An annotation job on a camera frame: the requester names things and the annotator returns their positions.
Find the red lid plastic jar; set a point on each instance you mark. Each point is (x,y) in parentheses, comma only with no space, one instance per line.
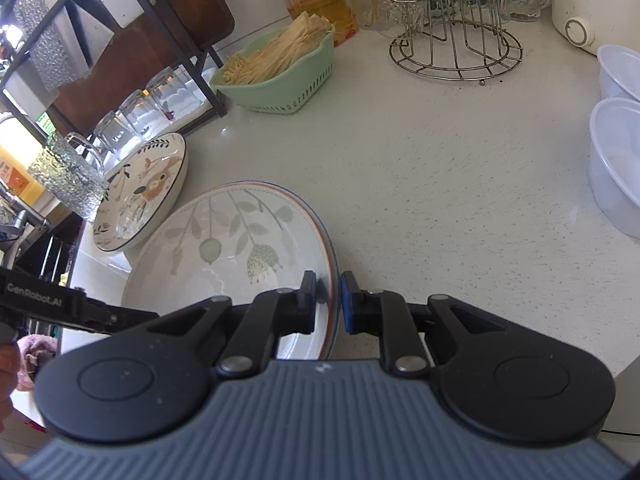
(320,5)

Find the textured glass mug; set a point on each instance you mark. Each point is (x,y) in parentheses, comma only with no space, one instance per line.
(67,180)

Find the white electric cooking pot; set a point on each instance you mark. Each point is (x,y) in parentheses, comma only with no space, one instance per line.
(595,0)

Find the leaf print ceramic plate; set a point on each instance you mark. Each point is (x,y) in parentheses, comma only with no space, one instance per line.
(220,255)

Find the person's left hand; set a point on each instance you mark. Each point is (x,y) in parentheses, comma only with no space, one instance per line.
(7,375)

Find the metal faucet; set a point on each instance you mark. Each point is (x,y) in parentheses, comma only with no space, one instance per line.
(22,222)

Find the white plastic bowl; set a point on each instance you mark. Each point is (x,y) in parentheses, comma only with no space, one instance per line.
(622,72)
(617,170)

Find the brown wooden cutting board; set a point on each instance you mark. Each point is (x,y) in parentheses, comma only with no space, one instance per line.
(165,15)

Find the pink towel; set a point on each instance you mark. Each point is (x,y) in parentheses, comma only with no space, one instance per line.
(37,355)

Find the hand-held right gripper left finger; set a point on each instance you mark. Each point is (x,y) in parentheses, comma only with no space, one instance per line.
(312,294)

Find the clear drinking glass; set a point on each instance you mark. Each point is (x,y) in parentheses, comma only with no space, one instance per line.
(170,92)
(140,115)
(112,132)

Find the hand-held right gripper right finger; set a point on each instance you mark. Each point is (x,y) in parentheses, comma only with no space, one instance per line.
(346,305)

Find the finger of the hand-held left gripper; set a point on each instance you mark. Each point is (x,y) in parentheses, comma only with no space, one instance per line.
(127,319)

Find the dried bean curd sticks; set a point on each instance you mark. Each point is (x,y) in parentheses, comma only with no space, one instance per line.
(280,50)

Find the yellow box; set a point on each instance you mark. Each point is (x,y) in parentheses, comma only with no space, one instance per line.
(17,170)

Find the black metal shelf frame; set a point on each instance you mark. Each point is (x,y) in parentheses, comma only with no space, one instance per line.
(197,70)

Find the green plastic basket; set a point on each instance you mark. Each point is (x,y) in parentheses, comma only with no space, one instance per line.
(290,82)

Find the deer print ceramic plate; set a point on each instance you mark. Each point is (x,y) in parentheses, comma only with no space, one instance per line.
(145,185)

